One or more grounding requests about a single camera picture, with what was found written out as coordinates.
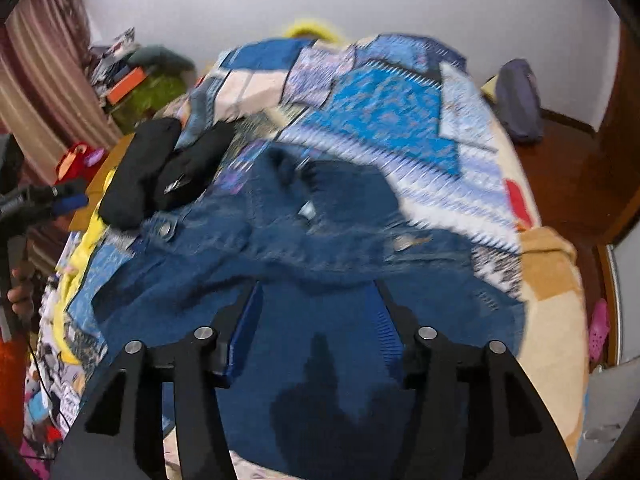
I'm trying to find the orange box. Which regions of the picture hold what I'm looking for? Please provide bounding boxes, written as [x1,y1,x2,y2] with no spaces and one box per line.
[105,67,148,103]

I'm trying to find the blue denim jacket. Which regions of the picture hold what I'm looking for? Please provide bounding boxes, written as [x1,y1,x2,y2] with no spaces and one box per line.
[92,157,526,480]

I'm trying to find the blue patchwork quilt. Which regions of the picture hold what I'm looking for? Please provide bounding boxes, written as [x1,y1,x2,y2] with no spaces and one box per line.
[180,32,526,301]

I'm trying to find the striped red curtain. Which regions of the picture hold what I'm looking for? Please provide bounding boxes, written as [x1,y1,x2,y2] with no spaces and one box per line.
[0,0,126,161]

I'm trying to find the pile of mixed clutter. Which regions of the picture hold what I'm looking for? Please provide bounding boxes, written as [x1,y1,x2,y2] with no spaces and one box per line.
[87,27,138,91]

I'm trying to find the pink clog shoe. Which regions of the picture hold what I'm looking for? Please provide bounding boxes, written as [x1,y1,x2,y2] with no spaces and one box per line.
[587,297,612,363]

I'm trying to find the yellow foam tube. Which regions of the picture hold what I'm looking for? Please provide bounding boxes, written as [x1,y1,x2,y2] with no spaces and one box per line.
[285,17,348,43]

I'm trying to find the frosted wardrobe sliding door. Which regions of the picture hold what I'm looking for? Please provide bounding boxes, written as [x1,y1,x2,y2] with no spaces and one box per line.
[597,230,640,371]

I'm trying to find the thin black cable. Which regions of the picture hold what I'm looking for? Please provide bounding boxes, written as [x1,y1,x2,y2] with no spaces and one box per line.
[25,330,76,441]

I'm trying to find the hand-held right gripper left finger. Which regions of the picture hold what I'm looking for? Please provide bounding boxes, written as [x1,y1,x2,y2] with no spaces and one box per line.
[50,280,265,480]

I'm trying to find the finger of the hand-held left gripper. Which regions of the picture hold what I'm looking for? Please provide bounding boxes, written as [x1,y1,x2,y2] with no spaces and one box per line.
[47,194,90,215]
[30,179,87,198]

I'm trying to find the person's left hand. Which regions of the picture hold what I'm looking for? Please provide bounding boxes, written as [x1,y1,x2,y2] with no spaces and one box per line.
[9,266,37,317]

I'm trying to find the large black garment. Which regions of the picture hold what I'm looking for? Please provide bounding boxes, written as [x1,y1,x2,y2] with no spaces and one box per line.
[97,117,183,231]

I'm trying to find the red plush toy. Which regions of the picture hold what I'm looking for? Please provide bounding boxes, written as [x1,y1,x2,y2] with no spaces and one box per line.
[54,141,108,186]

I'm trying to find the yellow cloth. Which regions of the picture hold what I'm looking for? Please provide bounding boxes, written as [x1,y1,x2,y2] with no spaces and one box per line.
[52,207,108,361]

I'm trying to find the black garment with white label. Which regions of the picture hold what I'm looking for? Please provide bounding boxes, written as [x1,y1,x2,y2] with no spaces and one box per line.
[150,120,238,213]

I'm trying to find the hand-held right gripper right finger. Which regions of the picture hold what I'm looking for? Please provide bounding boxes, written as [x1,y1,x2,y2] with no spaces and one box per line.
[367,280,581,480]

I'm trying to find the grey-green cushion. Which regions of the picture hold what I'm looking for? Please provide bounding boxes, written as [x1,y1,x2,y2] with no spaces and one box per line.
[127,45,196,73]

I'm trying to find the beige cartoon fleece blanket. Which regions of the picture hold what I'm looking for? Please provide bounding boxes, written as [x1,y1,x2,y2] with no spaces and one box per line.
[495,100,591,461]

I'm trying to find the cartoon print bed sheet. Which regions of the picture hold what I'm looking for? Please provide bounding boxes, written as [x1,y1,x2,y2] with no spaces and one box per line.
[22,240,101,461]

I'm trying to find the wooden door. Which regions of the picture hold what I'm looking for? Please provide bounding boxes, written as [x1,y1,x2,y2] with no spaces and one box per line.
[580,20,640,246]

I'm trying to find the tan paw print blanket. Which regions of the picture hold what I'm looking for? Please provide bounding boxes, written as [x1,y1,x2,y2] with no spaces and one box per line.
[70,135,136,231]

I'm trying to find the grey backpack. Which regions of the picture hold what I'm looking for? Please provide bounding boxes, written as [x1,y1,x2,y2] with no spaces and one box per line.
[492,58,546,146]

